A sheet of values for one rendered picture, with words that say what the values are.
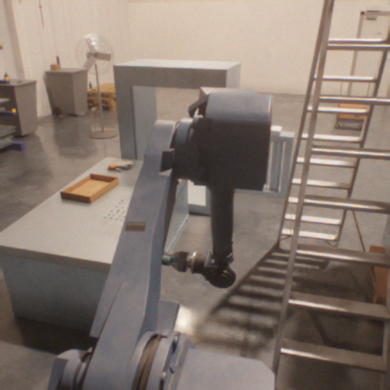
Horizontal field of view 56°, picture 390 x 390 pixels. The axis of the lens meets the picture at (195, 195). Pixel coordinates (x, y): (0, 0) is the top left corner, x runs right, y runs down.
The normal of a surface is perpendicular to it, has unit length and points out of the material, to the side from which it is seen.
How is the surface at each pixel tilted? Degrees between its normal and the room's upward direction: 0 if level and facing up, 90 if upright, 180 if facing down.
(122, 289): 20
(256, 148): 115
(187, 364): 0
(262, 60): 90
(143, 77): 90
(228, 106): 33
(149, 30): 90
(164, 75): 90
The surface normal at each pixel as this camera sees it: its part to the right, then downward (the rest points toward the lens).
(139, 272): -0.12, -0.51
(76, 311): -0.25, 0.42
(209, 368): 0.00, -0.90
